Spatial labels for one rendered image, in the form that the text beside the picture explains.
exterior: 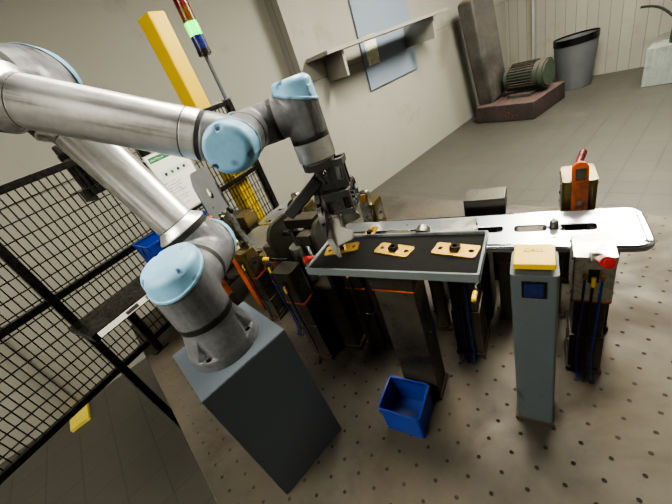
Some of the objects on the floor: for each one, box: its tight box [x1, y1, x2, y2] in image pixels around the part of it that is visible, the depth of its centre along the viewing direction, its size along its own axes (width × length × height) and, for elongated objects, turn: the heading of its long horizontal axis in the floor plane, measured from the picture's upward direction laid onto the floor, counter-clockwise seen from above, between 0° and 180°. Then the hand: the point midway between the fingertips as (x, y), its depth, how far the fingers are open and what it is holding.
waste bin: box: [553, 28, 601, 91], centre depth 483 cm, size 56×56×71 cm
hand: (340, 243), depth 74 cm, fingers open, 8 cm apart
